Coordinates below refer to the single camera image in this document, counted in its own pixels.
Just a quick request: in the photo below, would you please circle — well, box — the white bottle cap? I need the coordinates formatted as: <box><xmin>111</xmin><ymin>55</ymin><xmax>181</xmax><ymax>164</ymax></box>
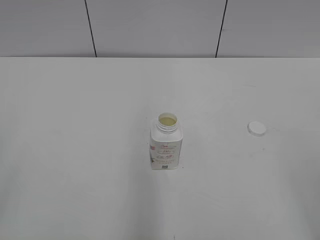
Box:
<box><xmin>247</xmin><ymin>121</ymin><xmax>267</xmax><ymax>137</ymax></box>

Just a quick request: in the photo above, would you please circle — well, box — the white yili changqing bottle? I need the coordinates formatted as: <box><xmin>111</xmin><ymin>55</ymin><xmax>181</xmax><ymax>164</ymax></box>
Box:
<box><xmin>149</xmin><ymin>112</ymin><xmax>184</xmax><ymax>170</ymax></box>

